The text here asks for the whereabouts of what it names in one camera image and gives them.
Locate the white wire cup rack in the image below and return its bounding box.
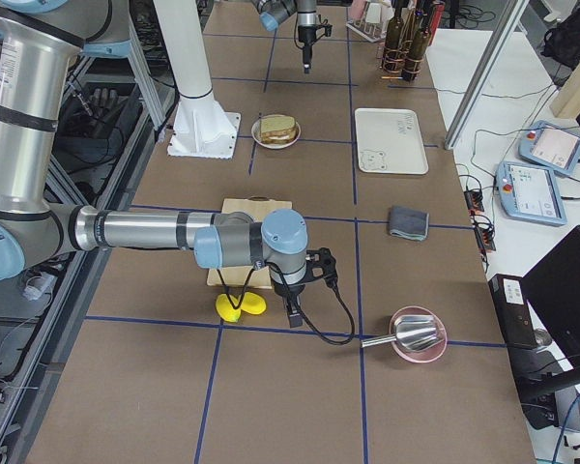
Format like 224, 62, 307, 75
346, 0, 394, 43

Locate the yellow lemon lower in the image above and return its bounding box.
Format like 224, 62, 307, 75
215, 294, 242, 323

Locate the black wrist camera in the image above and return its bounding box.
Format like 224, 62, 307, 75
315, 20, 333, 41
304, 247, 338, 289

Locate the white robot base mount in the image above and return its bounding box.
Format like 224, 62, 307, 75
167, 96, 242, 160

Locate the wooden cutting board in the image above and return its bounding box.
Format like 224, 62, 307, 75
207, 197, 293, 288

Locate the copper wire bottle rack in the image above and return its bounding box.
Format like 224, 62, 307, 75
381, 40, 412, 80

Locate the cream bear tray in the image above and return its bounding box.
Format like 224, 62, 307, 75
355, 108, 428, 175

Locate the dark wine bottle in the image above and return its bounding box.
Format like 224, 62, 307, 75
401, 7, 429, 81
382, 0, 404, 72

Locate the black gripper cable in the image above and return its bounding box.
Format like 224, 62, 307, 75
215, 263, 357, 345

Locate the pink bowl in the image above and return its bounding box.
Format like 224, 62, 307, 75
389, 305, 448, 363

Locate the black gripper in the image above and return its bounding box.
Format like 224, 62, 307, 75
274, 282, 304, 328
298, 26, 316, 74

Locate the dark wine bottle upper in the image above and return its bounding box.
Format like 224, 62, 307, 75
382, 0, 404, 72

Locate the yellow lemon upper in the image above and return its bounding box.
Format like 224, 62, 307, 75
239, 292, 267, 315

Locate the dark wine bottle lower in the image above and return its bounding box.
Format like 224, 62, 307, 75
401, 7, 429, 81

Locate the yellow lemon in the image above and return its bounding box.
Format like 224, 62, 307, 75
239, 292, 267, 315
215, 294, 242, 323

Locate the black monitor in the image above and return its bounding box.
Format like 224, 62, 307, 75
522, 225, 580, 366

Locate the metal scoop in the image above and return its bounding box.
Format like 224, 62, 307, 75
362, 314, 445, 353

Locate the blue teach pendant far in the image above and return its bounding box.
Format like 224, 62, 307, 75
518, 120, 580, 176

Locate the pink cup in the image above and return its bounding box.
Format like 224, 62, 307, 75
349, 0, 367, 20

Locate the bread slice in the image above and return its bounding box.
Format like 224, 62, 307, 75
260, 131, 300, 146
260, 114, 296, 138

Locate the aluminium frame post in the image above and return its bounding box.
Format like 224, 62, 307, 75
444, 0, 530, 150

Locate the black computer box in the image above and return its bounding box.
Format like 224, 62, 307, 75
489, 274, 537, 350

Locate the blue teach pendant near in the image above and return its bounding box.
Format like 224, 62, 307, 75
496, 161, 567, 226

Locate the grey folded cloth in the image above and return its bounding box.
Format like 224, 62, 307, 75
388, 205, 429, 241

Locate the blue teach pendant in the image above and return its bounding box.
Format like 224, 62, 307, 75
496, 161, 567, 226
518, 120, 580, 176

